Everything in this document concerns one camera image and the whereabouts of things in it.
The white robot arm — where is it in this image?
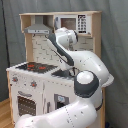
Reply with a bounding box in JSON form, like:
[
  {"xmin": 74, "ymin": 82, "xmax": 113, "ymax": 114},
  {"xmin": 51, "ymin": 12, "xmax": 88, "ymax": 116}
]
[{"xmin": 15, "ymin": 28, "xmax": 112, "ymax": 128}]

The wooden toy kitchen unit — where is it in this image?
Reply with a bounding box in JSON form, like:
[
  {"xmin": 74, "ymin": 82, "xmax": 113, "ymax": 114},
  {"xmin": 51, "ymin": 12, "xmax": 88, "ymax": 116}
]
[{"xmin": 6, "ymin": 10, "xmax": 115, "ymax": 128}]

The grey toy sink basin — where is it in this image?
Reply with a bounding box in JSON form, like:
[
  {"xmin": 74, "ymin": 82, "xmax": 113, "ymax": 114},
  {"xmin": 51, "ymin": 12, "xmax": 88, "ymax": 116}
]
[{"xmin": 52, "ymin": 69, "xmax": 74, "ymax": 80}]

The black toy stovetop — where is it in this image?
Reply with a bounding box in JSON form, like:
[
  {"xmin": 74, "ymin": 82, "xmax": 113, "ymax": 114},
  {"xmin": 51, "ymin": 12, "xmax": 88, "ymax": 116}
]
[{"xmin": 18, "ymin": 62, "xmax": 55, "ymax": 73}]

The white cabinet door with dispenser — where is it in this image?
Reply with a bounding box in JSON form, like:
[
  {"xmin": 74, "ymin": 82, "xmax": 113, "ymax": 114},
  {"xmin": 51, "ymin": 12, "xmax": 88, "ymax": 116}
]
[{"xmin": 44, "ymin": 82, "xmax": 76, "ymax": 113}]

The right red stove knob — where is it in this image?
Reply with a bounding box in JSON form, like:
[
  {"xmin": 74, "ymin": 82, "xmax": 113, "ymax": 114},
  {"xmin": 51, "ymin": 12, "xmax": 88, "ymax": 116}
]
[{"xmin": 30, "ymin": 81, "xmax": 37, "ymax": 87}]

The red stove knob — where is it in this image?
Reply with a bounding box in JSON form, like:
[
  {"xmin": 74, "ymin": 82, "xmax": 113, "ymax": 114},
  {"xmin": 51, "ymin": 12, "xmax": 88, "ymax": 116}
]
[
  {"xmin": 12, "ymin": 77, "xmax": 18, "ymax": 82},
  {"xmin": 30, "ymin": 81, "xmax": 37, "ymax": 87}
]

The toy microwave oven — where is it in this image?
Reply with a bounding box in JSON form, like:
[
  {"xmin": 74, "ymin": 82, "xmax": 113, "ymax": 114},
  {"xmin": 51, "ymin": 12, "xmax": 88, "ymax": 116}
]
[{"xmin": 54, "ymin": 14, "xmax": 91, "ymax": 34}]

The grey range hood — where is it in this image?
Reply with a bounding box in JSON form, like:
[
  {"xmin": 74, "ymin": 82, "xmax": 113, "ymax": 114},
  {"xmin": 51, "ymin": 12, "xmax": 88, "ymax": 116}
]
[{"xmin": 24, "ymin": 15, "xmax": 52, "ymax": 35}]

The left red stove knob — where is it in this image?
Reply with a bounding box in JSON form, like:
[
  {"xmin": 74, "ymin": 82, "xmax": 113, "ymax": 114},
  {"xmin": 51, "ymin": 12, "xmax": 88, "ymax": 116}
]
[{"xmin": 12, "ymin": 77, "xmax": 18, "ymax": 82}]

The toy oven door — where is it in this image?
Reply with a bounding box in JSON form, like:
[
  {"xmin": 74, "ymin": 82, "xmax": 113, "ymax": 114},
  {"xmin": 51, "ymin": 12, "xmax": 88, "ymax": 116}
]
[{"xmin": 12, "ymin": 88, "xmax": 43, "ymax": 122}]

